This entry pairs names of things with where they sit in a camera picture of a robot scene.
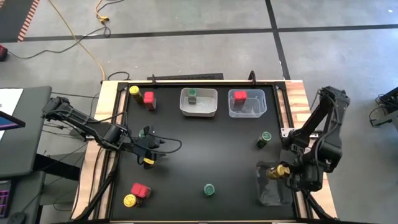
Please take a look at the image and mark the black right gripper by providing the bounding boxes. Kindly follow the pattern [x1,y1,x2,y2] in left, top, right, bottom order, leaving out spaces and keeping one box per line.
[281,159,324,192]

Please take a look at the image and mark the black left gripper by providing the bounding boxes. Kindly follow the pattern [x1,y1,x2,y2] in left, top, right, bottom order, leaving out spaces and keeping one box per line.
[135,125,166,170]

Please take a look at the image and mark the yellow-lid dark spice can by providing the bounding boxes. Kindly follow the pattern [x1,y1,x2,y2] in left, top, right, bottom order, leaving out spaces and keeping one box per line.
[266,164,291,180]
[123,194,142,208]
[129,85,145,105]

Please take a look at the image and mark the red spice tin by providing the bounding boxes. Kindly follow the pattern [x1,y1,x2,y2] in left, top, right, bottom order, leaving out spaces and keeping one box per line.
[233,90,249,106]
[143,91,157,111]
[130,182,152,199]

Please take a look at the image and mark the grey translucent plastic bin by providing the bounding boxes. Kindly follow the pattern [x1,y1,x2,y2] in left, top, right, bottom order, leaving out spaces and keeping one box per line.
[255,160,294,207]

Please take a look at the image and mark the beige plastic bin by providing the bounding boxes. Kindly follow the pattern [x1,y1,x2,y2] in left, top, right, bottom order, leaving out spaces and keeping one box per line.
[179,87,218,118]

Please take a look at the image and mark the clear plastic bin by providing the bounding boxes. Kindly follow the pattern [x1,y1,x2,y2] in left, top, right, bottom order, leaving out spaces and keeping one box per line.
[228,88,268,119]

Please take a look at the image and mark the flat black bar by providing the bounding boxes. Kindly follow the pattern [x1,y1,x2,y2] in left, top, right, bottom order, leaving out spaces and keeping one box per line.
[147,73,224,81]

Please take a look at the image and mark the grey side desk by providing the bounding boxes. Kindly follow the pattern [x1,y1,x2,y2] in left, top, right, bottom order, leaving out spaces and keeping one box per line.
[0,86,53,179]

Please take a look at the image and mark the tablet with lit screen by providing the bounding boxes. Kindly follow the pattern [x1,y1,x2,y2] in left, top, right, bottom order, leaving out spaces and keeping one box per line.
[0,110,27,132]

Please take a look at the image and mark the white paper sheet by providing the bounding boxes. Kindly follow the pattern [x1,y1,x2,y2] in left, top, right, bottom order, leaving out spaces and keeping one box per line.
[0,88,24,141]

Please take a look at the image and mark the backlit keyboard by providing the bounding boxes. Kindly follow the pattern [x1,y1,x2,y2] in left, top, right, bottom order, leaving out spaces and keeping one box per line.
[0,180,11,218]

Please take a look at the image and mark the black orange-striped floor mat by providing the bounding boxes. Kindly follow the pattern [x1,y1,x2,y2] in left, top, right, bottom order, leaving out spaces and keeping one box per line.
[0,0,41,43]

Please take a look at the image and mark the black camera cable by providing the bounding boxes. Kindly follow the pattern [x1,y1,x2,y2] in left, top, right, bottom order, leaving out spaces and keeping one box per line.
[136,135,183,166]

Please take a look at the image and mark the silver metal bracket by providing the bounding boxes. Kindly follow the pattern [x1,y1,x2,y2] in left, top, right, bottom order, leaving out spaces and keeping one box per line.
[280,127,295,139]

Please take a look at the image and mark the thin black cable loop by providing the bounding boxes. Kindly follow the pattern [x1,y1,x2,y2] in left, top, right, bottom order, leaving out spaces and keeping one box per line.
[106,70,131,82]

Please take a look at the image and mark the black equipment with cables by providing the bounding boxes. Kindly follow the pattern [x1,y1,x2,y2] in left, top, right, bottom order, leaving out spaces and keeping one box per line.
[369,86,398,129]

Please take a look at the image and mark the long yellow floor cable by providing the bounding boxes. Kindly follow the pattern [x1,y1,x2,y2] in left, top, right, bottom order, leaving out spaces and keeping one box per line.
[48,0,106,82]

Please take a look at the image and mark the yellow cable with plug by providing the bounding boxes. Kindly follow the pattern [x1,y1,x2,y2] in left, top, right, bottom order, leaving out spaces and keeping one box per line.
[95,0,110,23]

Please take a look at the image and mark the long black floor cable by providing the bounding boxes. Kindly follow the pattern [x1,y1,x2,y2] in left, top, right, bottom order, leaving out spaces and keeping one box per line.
[6,0,125,60]

